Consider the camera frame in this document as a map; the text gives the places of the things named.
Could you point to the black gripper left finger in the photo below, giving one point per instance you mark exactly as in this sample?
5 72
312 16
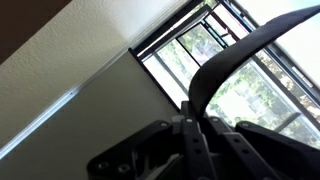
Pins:
195 140

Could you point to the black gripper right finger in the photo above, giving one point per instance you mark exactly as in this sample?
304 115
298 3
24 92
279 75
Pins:
233 143

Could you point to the black window frame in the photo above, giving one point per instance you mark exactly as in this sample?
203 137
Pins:
166 25

